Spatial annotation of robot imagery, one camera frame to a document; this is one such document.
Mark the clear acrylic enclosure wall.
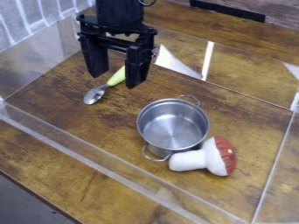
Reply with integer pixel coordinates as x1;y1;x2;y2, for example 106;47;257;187
0;0;299;224

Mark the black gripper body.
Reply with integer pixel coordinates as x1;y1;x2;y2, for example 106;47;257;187
76;0;157;53

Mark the small steel pot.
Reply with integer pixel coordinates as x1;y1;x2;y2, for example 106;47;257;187
136;94;211;162

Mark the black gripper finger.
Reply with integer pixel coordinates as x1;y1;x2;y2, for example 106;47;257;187
125;45;152;88
80;38;108;78

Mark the green handled metal spoon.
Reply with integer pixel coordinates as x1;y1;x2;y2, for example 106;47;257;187
82;67;125;105

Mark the plush red white mushroom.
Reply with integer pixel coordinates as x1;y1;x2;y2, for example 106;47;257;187
168;136;237;176

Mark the black bar in background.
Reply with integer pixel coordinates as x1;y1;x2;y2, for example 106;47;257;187
189;0;267;23

